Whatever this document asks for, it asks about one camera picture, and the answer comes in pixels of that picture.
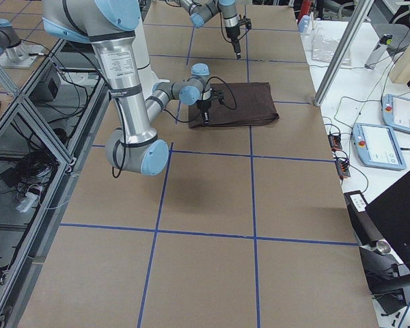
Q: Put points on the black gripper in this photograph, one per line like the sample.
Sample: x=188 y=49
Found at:
x=203 y=105
x=231 y=32

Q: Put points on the dark brown t-shirt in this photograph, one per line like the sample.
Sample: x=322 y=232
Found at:
x=246 y=104

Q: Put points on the spare robot arm background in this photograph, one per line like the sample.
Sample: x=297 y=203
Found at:
x=14 y=53

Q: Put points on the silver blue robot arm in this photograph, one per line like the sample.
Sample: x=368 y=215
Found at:
x=109 y=26
x=201 y=13

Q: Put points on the red cylinder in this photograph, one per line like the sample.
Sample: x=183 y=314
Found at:
x=305 y=8

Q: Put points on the near teach pendant tablet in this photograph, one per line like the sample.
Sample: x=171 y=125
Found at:
x=378 y=147

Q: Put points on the teach pendant tablet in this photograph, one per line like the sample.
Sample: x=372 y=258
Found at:
x=378 y=147
x=396 y=112

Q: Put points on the far teach pendant tablet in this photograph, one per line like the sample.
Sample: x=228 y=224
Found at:
x=396 y=112

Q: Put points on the black laptop computer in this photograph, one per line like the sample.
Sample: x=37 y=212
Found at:
x=383 y=229

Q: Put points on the aluminium frame post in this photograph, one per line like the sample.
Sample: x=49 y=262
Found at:
x=361 y=11

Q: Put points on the aluminium frame rail structure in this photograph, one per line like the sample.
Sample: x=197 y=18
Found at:
x=51 y=106

